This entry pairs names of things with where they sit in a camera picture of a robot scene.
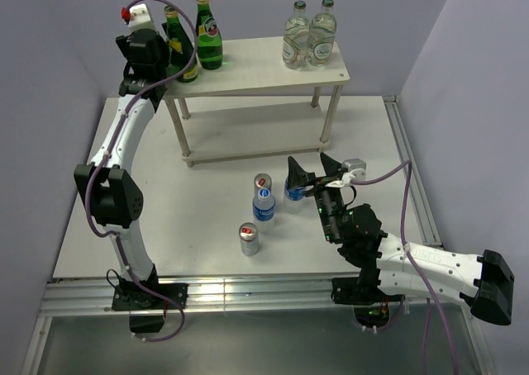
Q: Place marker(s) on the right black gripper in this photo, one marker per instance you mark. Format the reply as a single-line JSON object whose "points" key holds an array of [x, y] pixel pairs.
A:
{"points": [[298, 178]]}

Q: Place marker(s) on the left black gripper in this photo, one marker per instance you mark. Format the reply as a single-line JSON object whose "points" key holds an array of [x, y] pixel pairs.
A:
{"points": [[122, 44]]}

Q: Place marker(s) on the green Perrier bottle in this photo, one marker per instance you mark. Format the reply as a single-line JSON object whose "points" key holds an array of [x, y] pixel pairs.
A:
{"points": [[210, 50], [180, 48]]}

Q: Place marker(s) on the pocari sweat bottle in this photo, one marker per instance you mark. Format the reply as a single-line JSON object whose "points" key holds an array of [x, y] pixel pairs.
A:
{"points": [[263, 207], [293, 200]]}

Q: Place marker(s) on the red bull can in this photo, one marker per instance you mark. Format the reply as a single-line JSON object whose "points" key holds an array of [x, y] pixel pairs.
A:
{"points": [[249, 239], [262, 180]]}

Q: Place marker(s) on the Pocari Sweat bottle front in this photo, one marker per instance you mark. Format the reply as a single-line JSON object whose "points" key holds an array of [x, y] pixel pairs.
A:
{"points": [[263, 207]]}

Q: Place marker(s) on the Red Bull can front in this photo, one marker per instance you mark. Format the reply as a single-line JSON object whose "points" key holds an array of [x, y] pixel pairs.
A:
{"points": [[249, 239]]}

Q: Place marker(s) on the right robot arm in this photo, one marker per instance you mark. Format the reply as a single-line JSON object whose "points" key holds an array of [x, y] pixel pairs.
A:
{"points": [[390, 266]]}

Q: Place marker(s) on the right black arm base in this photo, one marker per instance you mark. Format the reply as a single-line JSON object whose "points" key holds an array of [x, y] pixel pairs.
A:
{"points": [[374, 310]]}

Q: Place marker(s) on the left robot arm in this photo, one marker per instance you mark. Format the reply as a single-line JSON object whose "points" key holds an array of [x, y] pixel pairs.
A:
{"points": [[112, 201]]}

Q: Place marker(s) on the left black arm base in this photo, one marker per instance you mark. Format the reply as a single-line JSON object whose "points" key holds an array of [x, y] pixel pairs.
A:
{"points": [[147, 312]]}

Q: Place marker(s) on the white two-tier shelf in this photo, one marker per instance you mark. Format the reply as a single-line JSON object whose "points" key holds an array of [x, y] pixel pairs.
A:
{"points": [[254, 106]]}

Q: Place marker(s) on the clear glass bottle left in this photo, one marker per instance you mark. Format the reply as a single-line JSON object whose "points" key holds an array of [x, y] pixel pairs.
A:
{"points": [[296, 33]]}

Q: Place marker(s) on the clear glass bottle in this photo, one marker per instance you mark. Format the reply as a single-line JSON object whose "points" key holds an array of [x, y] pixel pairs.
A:
{"points": [[296, 33], [322, 35]]}

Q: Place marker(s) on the clear glass bottle right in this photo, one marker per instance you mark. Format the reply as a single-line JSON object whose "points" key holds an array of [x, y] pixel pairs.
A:
{"points": [[322, 35]]}

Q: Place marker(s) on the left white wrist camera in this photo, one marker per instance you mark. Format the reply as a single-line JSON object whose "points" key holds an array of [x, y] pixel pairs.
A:
{"points": [[138, 17]]}

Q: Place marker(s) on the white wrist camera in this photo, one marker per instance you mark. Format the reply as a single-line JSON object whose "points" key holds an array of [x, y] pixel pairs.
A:
{"points": [[138, 17], [355, 170]]}

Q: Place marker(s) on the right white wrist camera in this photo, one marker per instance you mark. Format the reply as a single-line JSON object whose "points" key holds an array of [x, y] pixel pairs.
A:
{"points": [[355, 170]]}

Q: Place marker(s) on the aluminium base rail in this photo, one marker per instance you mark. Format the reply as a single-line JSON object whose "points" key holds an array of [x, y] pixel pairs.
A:
{"points": [[93, 296]]}

